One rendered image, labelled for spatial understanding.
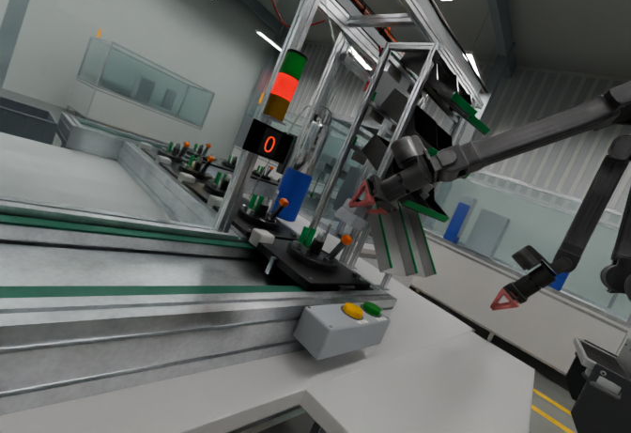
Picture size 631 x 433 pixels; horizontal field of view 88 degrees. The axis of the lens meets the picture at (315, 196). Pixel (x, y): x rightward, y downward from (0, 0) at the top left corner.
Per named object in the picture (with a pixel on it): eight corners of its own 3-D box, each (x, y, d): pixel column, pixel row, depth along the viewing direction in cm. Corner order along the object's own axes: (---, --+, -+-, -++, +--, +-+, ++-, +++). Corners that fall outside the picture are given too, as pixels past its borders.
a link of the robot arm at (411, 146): (460, 161, 71) (455, 176, 78) (438, 118, 75) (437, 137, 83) (406, 179, 73) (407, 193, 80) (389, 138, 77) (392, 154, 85)
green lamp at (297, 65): (302, 83, 75) (311, 62, 74) (287, 72, 71) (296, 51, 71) (289, 81, 78) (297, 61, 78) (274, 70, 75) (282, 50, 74)
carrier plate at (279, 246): (368, 290, 85) (371, 283, 85) (306, 291, 67) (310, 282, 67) (309, 249, 101) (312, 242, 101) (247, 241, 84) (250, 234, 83)
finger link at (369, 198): (342, 191, 85) (372, 174, 80) (357, 201, 90) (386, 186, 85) (346, 213, 81) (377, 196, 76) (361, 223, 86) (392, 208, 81)
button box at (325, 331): (380, 344, 69) (392, 318, 69) (316, 361, 54) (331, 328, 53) (356, 324, 74) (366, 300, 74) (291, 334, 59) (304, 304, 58)
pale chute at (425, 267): (425, 277, 112) (437, 273, 109) (403, 273, 104) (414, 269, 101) (406, 206, 126) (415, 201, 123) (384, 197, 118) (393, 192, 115)
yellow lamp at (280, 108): (286, 124, 76) (294, 103, 75) (269, 115, 72) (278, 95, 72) (274, 119, 79) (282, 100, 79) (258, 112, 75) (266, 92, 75)
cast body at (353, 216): (360, 231, 85) (374, 208, 84) (350, 225, 82) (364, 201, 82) (340, 218, 91) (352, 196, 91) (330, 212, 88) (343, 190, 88)
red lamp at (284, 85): (294, 103, 75) (302, 84, 75) (278, 94, 72) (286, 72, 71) (282, 100, 79) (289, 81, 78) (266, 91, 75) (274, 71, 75)
